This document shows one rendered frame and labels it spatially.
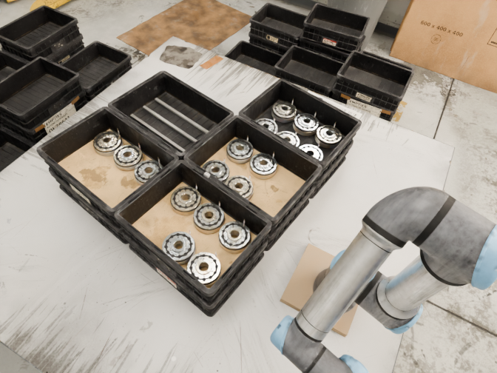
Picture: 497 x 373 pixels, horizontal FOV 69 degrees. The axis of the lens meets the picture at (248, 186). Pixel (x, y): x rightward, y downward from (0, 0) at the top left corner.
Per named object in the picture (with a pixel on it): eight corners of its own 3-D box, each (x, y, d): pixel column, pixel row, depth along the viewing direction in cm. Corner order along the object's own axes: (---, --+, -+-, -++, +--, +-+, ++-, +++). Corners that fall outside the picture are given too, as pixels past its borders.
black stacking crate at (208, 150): (316, 186, 137) (323, 167, 128) (270, 240, 123) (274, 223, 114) (235, 135, 150) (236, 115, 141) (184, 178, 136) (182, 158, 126)
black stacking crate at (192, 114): (234, 135, 150) (235, 114, 141) (183, 177, 136) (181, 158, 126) (166, 92, 163) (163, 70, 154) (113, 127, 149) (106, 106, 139)
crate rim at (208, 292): (273, 226, 115) (274, 223, 113) (209, 299, 100) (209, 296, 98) (181, 162, 128) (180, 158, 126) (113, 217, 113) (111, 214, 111)
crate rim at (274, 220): (322, 170, 130) (324, 166, 128) (273, 226, 115) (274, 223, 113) (236, 118, 143) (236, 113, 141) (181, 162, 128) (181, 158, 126)
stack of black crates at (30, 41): (66, 63, 274) (43, 4, 238) (97, 77, 267) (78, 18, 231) (23, 92, 253) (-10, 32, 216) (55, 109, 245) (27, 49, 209)
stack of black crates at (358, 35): (354, 74, 289) (374, 18, 252) (339, 98, 271) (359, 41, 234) (305, 56, 299) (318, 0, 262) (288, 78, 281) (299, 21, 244)
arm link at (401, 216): (397, 160, 69) (259, 348, 79) (452, 195, 65) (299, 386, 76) (399, 165, 79) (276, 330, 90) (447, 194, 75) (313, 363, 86)
